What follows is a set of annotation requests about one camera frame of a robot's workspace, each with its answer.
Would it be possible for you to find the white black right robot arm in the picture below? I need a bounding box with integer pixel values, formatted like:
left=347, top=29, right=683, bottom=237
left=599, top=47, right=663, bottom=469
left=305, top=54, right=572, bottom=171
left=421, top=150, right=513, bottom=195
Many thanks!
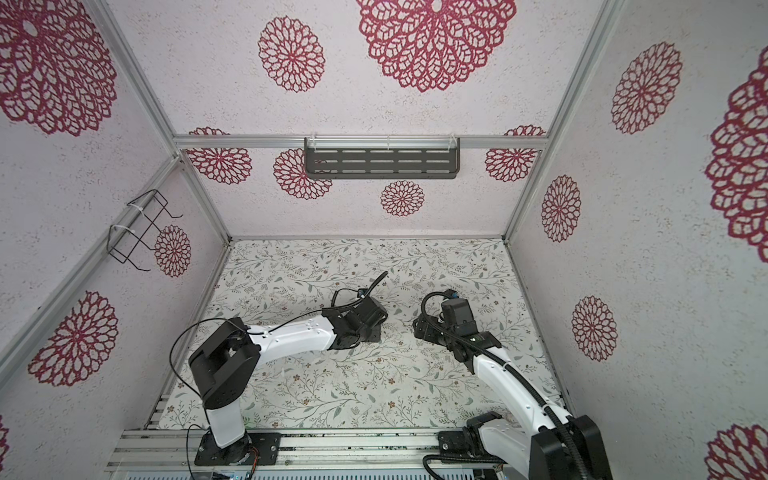
left=413, top=290, right=613, bottom=479

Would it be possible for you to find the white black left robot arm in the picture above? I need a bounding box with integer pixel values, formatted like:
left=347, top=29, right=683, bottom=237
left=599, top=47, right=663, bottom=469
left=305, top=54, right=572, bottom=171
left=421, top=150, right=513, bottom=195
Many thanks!
left=188, top=297, right=388, bottom=459

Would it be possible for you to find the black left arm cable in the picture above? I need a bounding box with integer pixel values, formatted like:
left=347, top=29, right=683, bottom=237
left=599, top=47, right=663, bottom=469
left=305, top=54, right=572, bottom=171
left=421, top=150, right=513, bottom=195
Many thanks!
left=169, top=271, right=390, bottom=480

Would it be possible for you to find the dark metal wall shelf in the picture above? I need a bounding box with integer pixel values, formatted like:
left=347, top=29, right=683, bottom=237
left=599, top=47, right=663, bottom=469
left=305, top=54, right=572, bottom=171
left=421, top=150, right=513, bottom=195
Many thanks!
left=304, top=137, right=461, bottom=180

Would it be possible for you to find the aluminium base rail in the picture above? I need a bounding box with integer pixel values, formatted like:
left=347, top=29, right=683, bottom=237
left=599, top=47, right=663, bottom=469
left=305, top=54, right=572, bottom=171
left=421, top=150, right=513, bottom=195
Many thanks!
left=107, top=427, right=610, bottom=470

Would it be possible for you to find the black wire wall rack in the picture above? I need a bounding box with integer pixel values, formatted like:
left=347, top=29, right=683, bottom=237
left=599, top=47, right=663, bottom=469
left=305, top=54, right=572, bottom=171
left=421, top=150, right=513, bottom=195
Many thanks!
left=106, top=189, right=191, bottom=277

